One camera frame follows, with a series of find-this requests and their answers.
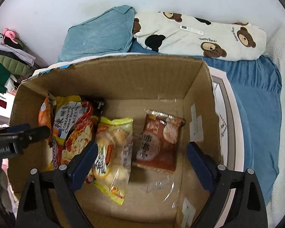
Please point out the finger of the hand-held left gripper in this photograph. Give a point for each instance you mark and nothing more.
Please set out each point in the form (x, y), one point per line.
(19, 128)
(36, 133)

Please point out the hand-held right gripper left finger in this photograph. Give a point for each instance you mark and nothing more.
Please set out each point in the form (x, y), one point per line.
(85, 163)

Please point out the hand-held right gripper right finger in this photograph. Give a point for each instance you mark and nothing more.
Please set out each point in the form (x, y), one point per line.
(199, 163)

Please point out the orange snack packet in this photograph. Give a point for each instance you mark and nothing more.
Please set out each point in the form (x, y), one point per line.
(44, 116)

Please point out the yellow rice cracker packet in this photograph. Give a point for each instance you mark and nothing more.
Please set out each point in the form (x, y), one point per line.
(114, 147)

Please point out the red black noodle packet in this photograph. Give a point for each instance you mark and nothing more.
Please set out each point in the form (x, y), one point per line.
(73, 123)

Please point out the brown shrimp snack packet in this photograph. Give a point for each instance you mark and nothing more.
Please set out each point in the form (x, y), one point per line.
(156, 147)

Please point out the cardboard box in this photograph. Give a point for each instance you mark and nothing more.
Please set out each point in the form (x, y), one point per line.
(123, 85)

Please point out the clear plastic wrapper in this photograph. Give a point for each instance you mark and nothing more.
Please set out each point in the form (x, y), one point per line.
(161, 187)

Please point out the olive puffer vest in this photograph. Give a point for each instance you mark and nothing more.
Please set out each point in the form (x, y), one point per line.
(13, 64)

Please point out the clothes rack with garments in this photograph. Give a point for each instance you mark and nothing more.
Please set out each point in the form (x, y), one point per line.
(16, 52)

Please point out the pink plush toy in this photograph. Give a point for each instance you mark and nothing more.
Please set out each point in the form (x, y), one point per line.
(10, 34)

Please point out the blue pillow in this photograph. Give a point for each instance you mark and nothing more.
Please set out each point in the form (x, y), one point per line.
(97, 35)

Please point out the bear print pillow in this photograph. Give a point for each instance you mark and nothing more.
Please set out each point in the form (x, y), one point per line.
(192, 45)

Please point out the white remote control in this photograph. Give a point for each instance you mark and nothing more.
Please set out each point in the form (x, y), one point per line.
(192, 30)

